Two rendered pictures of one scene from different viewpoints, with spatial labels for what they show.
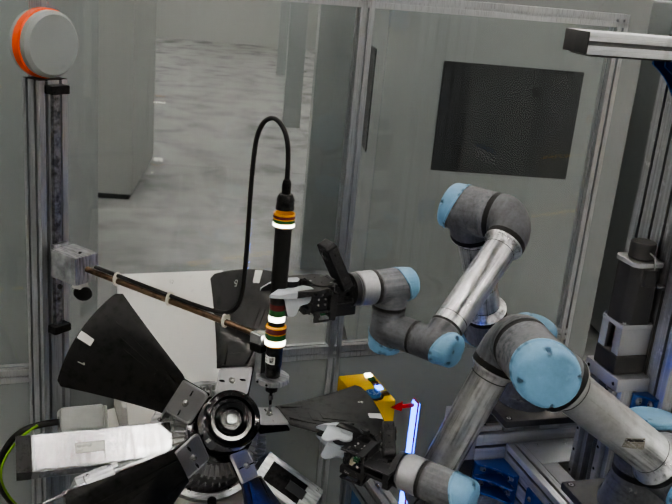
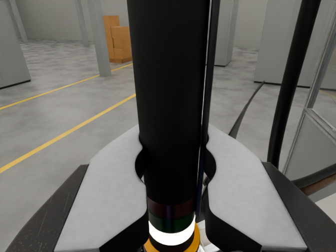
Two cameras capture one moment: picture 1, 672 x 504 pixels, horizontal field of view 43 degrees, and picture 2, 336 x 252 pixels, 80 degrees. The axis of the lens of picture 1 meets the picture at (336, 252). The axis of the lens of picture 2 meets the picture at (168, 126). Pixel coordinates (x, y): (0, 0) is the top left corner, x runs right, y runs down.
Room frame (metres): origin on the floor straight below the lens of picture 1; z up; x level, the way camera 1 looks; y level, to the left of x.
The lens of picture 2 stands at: (1.68, 0.03, 1.54)
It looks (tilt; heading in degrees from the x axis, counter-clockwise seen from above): 29 degrees down; 122
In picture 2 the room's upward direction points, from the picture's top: 1 degrees counter-clockwise
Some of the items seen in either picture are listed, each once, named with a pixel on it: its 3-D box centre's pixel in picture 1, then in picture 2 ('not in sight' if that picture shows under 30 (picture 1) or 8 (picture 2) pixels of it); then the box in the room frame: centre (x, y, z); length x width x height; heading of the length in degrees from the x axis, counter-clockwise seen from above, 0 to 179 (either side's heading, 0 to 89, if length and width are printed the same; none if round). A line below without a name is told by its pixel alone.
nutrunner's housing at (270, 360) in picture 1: (278, 289); not in sight; (1.63, 0.11, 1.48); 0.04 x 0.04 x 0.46
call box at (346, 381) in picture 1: (364, 404); not in sight; (2.04, -0.11, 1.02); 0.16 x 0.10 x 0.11; 22
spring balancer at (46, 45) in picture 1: (44, 43); not in sight; (2.02, 0.71, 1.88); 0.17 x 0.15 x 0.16; 112
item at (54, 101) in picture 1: (58, 213); not in sight; (2.00, 0.68, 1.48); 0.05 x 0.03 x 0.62; 147
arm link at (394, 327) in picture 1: (392, 329); not in sight; (1.77, -0.14, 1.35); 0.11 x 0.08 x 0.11; 54
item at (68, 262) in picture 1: (72, 263); not in sight; (1.97, 0.64, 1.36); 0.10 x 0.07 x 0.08; 57
